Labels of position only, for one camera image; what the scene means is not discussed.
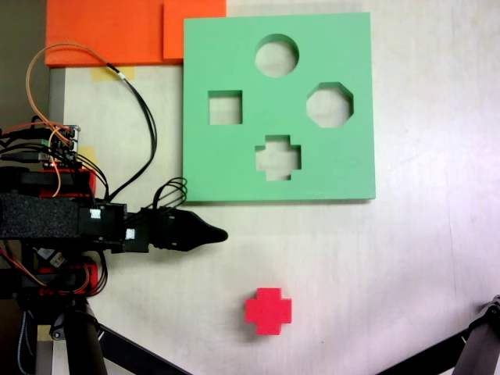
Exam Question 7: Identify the black USB cable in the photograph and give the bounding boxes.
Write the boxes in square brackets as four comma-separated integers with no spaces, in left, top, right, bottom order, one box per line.
[0,150,52,163]

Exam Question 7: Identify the black tripod leg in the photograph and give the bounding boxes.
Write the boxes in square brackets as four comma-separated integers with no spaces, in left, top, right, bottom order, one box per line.
[374,295,500,375]
[48,300,192,375]

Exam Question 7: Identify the orange foam block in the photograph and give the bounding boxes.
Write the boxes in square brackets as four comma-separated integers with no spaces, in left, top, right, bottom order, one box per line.
[45,0,227,66]

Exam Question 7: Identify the controller circuit board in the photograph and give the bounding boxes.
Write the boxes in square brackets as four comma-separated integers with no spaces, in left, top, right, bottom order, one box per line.
[41,123,83,170]

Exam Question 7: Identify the black servo cable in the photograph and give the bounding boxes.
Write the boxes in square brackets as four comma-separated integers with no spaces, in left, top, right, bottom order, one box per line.
[105,62,159,204]

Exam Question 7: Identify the small black power board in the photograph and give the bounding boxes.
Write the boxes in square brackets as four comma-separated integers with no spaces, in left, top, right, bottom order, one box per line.
[34,245,66,271]

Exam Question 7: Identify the braided grey cable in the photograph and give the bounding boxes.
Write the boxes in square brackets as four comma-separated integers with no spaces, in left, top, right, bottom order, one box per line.
[17,310,37,375]

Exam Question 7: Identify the thin black looped cable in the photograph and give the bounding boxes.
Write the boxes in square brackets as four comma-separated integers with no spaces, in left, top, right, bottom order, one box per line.
[151,177,188,214]

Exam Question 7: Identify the green shape sorting board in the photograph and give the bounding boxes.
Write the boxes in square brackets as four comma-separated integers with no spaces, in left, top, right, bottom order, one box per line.
[181,11,377,205]

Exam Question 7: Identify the red cross columnar block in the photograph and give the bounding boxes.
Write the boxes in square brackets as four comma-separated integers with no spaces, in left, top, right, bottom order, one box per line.
[245,287,293,336]

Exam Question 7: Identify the short orange jumper wire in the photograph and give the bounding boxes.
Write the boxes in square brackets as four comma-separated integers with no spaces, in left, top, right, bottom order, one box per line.
[41,127,66,198]

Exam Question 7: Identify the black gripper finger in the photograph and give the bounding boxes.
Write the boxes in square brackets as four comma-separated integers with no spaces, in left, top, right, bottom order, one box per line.
[180,210,229,236]
[180,233,229,253]

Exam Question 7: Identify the long orange wire loop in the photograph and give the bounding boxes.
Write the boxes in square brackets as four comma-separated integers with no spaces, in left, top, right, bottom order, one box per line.
[25,41,113,132]

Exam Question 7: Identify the red base mount bracket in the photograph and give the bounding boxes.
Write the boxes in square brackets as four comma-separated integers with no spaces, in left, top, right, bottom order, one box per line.
[38,168,98,198]
[37,263,98,296]

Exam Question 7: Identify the black table clamp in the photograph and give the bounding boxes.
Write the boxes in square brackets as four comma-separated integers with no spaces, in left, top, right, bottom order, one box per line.
[0,166,85,196]
[0,271,79,301]

